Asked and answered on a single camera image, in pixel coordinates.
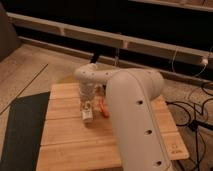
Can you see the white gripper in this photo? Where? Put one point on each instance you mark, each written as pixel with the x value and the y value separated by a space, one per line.
pixel 86 93

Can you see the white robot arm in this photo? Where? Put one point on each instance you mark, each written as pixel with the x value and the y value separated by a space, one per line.
pixel 129 93

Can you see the white paper cup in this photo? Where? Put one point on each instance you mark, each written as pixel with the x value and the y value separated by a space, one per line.
pixel 98 90

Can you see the dark floor mat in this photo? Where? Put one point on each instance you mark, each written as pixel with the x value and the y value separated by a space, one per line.
pixel 23 133

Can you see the black bracket on rail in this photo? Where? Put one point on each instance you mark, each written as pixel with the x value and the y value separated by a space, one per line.
pixel 95 58

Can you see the white shelf rail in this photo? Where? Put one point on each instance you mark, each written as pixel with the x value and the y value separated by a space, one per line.
pixel 139 45

